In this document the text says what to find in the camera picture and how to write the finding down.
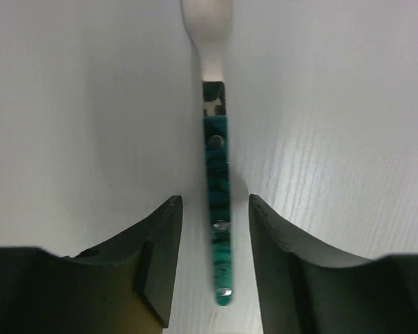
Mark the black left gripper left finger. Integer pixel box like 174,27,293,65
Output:
0,196,183,333

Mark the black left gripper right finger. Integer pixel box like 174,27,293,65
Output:
249,195,418,333

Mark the metal fork teal handle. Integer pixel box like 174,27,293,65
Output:
181,0,233,306

